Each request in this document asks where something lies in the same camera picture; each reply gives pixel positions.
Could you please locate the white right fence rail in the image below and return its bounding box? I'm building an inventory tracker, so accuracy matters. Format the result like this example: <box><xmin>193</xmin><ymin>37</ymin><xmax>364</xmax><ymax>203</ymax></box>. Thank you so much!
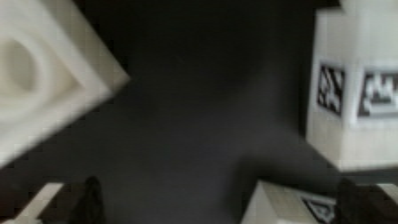
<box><xmin>0</xmin><ymin>183</ymin><xmax>64</xmax><ymax>224</ymax></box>

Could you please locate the white square tabletop tray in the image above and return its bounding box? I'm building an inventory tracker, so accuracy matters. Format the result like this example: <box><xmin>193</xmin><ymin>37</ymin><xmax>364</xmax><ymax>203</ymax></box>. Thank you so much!
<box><xmin>0</xmin><ymin>0</ymin><xmax>130</xmax><ymax>168</ymax></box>

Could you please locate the white leg front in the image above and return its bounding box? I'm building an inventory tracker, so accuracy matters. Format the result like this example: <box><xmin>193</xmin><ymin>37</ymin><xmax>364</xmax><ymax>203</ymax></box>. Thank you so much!
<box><xmin>240</xmin><ymin>181</ymin><xmax>336</xmax><ymax>224</ymax></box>

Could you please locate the white leg with tag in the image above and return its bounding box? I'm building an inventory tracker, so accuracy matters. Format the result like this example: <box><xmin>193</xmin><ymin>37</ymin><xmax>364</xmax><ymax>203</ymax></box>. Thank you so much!
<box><xmin>305</xmin><ymin>0</ymin><xmax>398</xmax><ymax>172</ymax></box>

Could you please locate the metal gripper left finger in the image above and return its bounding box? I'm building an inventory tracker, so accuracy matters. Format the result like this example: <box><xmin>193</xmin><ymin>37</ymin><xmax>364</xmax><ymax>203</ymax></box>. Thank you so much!
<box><xmin>62</xmin><ymin>176</ymin><xmax>106</xmax><ymax>224</ymax></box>

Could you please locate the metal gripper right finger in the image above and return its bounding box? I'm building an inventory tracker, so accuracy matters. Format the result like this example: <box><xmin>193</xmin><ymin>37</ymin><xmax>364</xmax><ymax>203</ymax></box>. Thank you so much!
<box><xmin>334</xmin><ymin>178</ymin><xmax>389</xmax><ymax>224</ymax></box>

